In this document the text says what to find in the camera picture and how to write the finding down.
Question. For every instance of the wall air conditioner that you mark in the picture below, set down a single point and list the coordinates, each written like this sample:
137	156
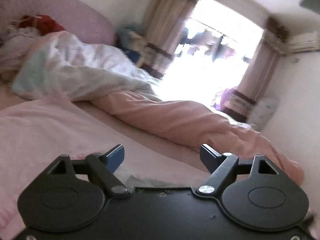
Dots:
306	42

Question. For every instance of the grey knitted garment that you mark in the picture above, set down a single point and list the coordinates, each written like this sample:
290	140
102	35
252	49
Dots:
15	43

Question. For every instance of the striped brown curtain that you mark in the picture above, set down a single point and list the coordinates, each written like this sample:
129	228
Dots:
257	77
163	25

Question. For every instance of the left striped brown curtain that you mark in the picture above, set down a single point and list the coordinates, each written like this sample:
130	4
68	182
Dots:
163	25

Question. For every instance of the salmon pink duvet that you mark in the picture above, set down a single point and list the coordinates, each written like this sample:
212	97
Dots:
192	124

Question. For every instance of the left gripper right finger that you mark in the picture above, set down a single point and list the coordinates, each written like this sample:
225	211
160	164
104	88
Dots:
254	193

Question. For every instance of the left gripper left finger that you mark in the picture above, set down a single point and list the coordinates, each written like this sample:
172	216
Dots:
70	194

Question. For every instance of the grey and black shirt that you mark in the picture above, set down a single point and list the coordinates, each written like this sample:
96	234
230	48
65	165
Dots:
133	181

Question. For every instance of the pile of clothes by curtain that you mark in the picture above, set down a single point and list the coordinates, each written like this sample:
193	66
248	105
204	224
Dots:
132	43

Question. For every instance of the red garment at headboard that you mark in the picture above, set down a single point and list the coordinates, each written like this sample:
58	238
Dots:
43	23

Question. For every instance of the mauve quilted headboard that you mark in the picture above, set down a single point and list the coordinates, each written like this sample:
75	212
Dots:
75	16

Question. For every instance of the white pastel patterned quilt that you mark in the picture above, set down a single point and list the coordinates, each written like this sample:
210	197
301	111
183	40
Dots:
60	62

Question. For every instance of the right striped brown curtain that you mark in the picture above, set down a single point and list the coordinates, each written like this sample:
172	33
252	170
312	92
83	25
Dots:
257	77

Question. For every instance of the pink printed bed sheet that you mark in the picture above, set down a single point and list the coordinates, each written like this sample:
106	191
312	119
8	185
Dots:
34	133

